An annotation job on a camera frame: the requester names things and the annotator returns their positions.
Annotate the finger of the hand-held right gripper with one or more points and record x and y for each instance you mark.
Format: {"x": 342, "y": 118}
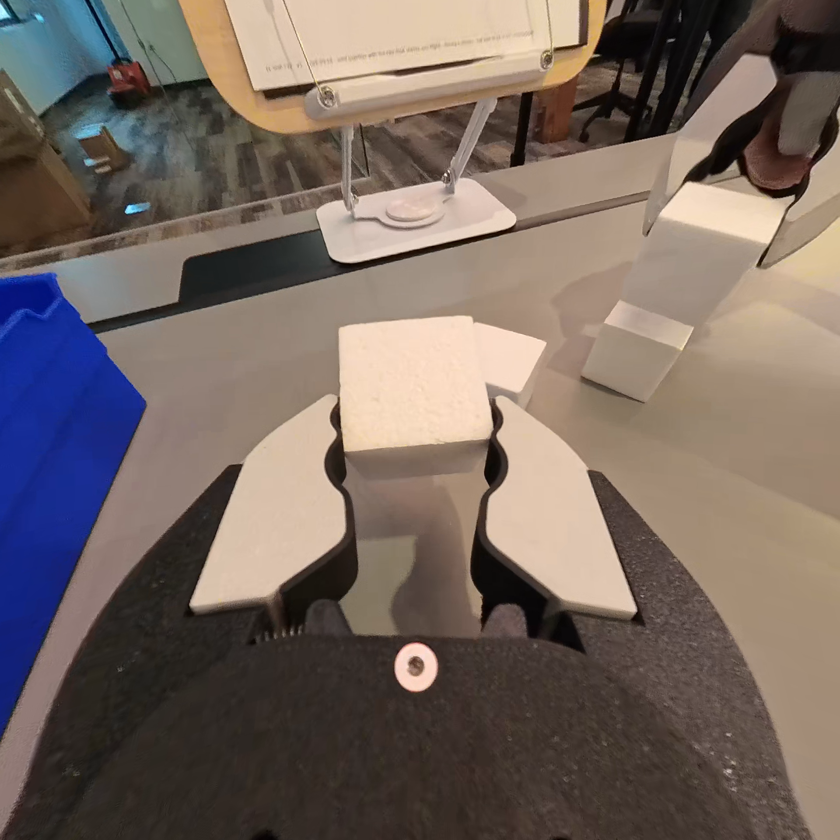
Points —
{"x": 814, "y": 223}
{"x": 709, "y": 111}

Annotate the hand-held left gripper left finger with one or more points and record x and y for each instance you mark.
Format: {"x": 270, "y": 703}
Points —
{"x": 275, "y": 518}

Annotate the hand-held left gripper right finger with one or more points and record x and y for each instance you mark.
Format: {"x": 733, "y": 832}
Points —
{"x": 558, "y": 525}

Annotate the white foam cube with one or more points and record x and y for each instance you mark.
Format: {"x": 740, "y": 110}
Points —
{"x": 413, "y": 387}
{"x": 630, "y": 361}
{"x": 702, "y": 249}
{"x": 512, "y": 361}

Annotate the wooden table leg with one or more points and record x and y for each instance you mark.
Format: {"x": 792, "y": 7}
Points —
{"x": 558, "y": 108}

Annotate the black table leg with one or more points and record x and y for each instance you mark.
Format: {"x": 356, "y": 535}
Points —
{"x": 520, "y": 131}

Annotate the blue plastic bin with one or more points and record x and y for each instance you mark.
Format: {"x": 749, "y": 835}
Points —
{"x": 59, "y": 426}

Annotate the wooden board document stand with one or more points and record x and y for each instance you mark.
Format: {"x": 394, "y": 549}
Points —
{"x": 420, "y": 229}

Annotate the printed paper sheet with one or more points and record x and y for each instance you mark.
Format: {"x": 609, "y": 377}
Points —
{"x": 394, "y": 33}

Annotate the small cardboard box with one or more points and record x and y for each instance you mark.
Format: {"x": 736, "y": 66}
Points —
{"x": 102, "y": 148}

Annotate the large cardboard box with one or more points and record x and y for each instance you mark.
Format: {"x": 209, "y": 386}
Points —
{"x": 33, "y": 177}

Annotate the red floor machine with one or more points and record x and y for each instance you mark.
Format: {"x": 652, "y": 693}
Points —
{"x": 128, "y": 82}

